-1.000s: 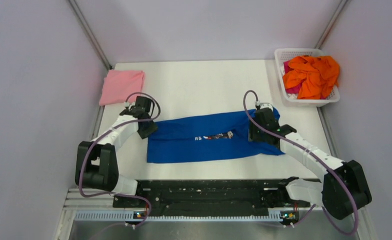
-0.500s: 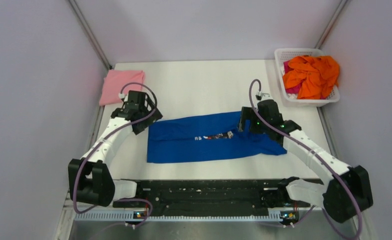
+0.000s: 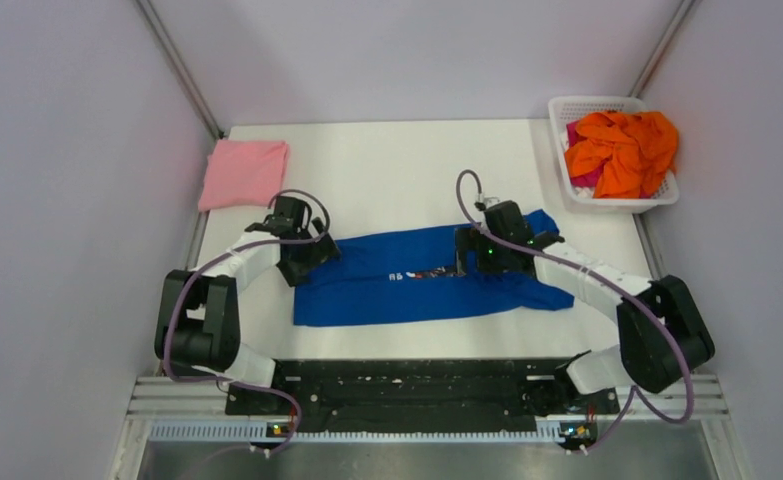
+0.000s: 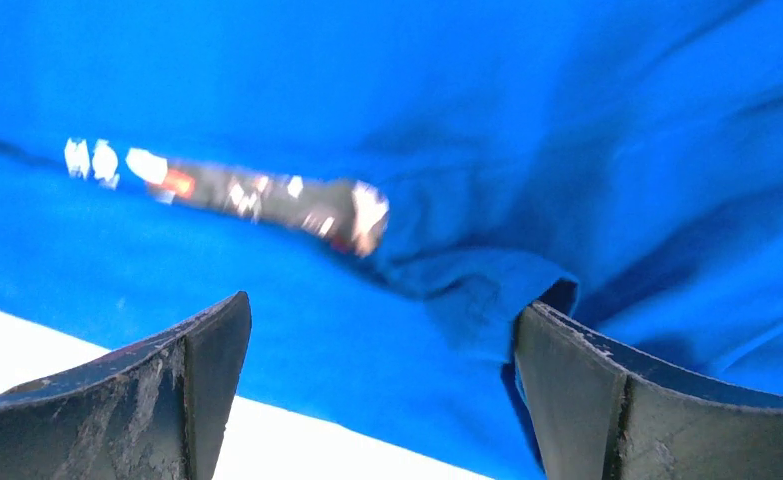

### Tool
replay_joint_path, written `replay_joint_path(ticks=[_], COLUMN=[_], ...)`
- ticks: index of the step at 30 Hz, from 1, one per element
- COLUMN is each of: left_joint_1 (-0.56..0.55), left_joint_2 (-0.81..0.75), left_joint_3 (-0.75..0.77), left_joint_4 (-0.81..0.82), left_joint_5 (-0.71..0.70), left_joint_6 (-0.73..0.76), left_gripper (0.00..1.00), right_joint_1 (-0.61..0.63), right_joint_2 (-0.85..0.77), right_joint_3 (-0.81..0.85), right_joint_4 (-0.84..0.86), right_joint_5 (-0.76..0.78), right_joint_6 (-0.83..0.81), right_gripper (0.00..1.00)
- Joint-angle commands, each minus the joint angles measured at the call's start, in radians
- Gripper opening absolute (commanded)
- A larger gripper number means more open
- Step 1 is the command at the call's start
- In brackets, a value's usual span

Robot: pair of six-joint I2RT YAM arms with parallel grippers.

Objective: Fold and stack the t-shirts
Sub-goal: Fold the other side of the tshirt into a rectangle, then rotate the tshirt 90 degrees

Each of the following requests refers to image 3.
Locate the blue printed t shirt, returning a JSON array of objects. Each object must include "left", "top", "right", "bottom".
[{"left": 293, "top": 225, "right": 574, "bottom": 327}]

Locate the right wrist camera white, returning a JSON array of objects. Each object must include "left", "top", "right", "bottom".
[{"left": 474, "top": 194, "right": 500, "bottom": 212}]

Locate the left corner frame post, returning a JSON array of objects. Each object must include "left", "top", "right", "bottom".
[{"left": 131, "top": 0, "right": 224, "bottom": 140}]

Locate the magenta garment in basket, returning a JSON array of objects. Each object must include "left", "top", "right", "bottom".
[{"left": 565, "top": 121, "right": 602, "bottom": 189}]

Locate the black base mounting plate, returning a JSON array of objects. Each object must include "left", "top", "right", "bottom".
[{"left": 225, "top": 358, "right": 620, "bottom": 434}]

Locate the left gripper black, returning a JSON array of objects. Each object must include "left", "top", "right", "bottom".
[{"left": 279, "top": 217, "right": 340, "bottom": 286}]

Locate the white plastic laundry basket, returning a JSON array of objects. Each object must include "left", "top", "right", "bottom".
[{"left": 548, "top": 95, "right": 680, "bottom": 214}]

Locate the orange t shirt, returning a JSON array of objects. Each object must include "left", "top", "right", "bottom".
[{"left": 565, "top": 111, "right": 679, "bottom": 199}]

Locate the corner frame post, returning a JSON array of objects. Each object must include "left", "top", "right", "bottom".
[
  {"left": 628, "top": 0, "right": 701, "bottom": 98},
  {"left": 131, "top": 0, "right": 224, "bottom": 140}
]

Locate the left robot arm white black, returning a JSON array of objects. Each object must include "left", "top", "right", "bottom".
[{"left": 154, "top": 189, "right": 341, "bottom": 414}]

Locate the folded pink t shirt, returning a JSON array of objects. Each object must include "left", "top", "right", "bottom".
[{"left": 197, "top": 139, "right": 290, "bottom": 212}]

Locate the aluminium frame rail front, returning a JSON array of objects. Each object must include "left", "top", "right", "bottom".
[{"left": 126, "top": 374, "right": 729, "bottom": 443}]

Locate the right corner frame post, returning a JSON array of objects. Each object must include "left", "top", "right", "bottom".
[{"left": 628, "top": 0, "right": 701, "bottom": 98}]

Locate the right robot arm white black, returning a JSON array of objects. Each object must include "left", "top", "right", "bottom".
[{"left": 454, "top": 201, "right": 716, "bottom": 412}]

